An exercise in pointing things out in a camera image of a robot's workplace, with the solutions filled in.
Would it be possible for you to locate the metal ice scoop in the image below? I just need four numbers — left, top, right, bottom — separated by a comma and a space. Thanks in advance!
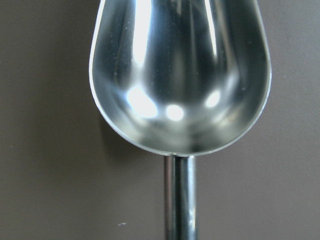
88, 0, 272, 240

